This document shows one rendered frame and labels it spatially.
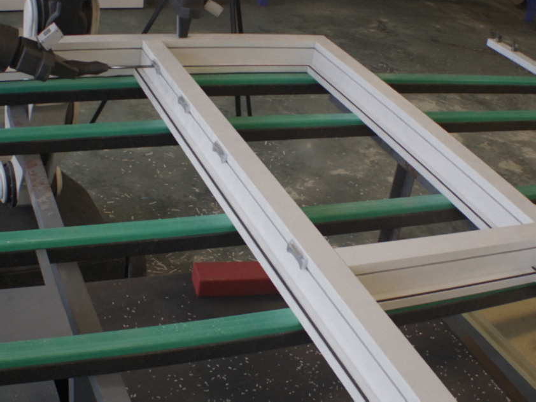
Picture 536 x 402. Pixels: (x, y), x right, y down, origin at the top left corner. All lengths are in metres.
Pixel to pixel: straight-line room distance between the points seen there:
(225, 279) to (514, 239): 0.57
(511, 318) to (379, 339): 0.69
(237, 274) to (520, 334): 0.56
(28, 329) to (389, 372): 0.44
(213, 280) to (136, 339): 0.54
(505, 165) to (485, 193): 2.53
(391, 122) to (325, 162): 1.86
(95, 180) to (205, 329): 2.10
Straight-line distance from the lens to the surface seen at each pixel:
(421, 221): 1.39
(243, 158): 1.25
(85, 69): 1.56
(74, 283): 1.12
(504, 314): 1.59
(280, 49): 1.84
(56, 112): 2.11
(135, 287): 1.51
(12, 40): 1.50
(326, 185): 3.26
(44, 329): 0.99
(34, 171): 1.39
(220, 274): 1.50
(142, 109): 3.68
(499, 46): 2.58
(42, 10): 1.88
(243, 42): 1.79
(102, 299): 1.47
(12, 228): 2.44
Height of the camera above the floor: 1.49
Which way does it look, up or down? 28 degrees down
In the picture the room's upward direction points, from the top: 9 degrees clockwise
